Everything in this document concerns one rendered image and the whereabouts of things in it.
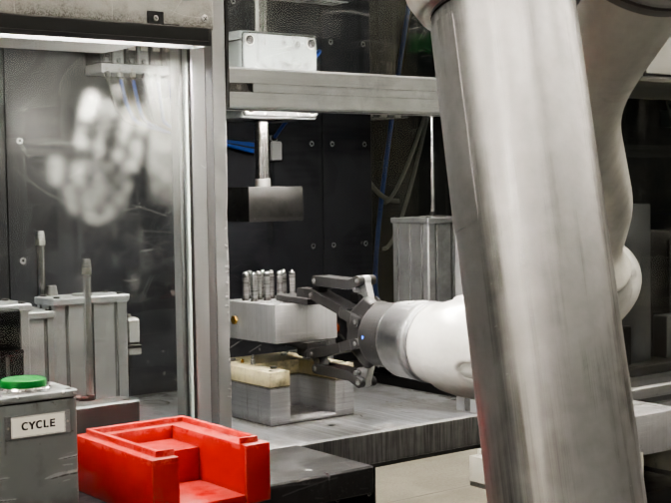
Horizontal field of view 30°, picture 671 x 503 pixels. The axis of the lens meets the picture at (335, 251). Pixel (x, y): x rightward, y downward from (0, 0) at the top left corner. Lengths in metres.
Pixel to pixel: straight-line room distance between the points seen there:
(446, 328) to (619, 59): 0.39
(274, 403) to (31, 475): 0.48
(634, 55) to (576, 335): 0.33
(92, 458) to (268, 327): 0.41
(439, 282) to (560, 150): 0.98
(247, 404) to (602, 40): 0.75
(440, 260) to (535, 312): 1.00
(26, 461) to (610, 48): 0.60
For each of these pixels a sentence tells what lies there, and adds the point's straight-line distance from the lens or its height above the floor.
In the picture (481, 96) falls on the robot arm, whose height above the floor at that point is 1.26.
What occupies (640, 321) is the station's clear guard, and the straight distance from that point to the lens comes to 1.87.
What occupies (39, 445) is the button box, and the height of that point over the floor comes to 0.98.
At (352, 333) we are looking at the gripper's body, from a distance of 1.48.
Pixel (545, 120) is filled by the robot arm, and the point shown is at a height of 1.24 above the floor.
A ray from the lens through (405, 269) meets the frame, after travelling 1.80.
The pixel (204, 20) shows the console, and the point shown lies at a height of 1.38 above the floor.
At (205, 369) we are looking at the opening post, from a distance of 1.36.
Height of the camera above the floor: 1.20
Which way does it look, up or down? 3 degrees down
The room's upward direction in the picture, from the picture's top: 1 degrees counter-clockwise
